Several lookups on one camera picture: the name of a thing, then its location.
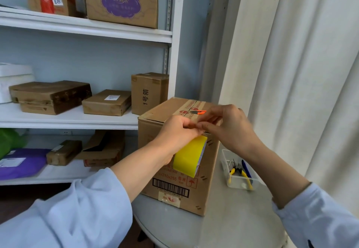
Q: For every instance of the person's left hand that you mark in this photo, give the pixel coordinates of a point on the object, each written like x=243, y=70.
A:
x=174, y=135

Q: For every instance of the person's right hand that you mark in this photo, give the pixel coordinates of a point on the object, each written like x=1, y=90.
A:
x=238, y=135

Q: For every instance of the brown cardboard box red print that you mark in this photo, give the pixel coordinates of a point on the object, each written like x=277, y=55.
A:
x=157, y=121

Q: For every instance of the yellow tape roll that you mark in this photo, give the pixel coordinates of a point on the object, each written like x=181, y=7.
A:
x=189, y=158

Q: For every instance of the orange thread snips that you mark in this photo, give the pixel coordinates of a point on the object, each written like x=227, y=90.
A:
x=197, y=112

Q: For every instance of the person's right forearm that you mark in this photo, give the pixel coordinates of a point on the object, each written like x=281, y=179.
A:
x=303, y=208

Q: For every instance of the person's left forearm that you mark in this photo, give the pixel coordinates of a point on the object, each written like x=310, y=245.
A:
x=67, y=214

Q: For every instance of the upright small cardboard box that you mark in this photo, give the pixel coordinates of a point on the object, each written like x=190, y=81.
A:
x=151, y=85

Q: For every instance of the open cardboard box red print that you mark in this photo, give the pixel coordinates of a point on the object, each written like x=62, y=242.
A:
x=103, y=152

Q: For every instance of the flat brown box white label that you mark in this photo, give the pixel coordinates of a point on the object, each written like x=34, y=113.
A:
x=103, y=107

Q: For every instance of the small taped brown parcel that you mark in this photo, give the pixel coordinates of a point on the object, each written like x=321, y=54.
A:
x=63, y=154

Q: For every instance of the box with purple logo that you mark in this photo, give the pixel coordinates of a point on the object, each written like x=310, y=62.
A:
x=145, y=18

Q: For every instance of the dark brown flat box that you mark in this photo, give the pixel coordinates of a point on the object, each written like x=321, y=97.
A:
x=47, y=97

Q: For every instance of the white foam box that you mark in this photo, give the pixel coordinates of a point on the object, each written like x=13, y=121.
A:
x=12, y=71

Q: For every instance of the clear plastic container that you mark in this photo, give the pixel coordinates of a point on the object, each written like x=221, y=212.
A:
x=235, y=184

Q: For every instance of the white curtain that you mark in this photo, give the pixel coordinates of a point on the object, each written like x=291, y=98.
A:
x=308, y=74

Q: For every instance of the white metal shelf unit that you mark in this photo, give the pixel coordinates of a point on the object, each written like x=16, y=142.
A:
x=84, y=27

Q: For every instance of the green object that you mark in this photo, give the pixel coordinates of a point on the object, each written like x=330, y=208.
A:
x=11, y=141

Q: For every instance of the white wall socket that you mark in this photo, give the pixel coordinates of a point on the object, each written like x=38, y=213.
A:
x=66, y=132

